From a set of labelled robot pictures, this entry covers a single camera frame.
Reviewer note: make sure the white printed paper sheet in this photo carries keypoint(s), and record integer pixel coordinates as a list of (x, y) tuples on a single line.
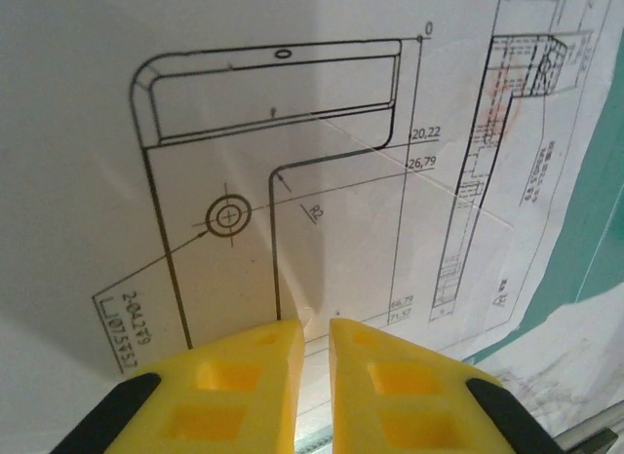
[(575, 356)]

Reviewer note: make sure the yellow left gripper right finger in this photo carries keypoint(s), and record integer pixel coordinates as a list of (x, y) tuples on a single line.
[(414, 410)]

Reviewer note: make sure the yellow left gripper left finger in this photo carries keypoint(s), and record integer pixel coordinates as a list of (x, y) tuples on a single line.
[(219, 405)]

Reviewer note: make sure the white technical drawing paper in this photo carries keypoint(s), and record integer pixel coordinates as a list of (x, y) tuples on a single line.
[(244, 132)]

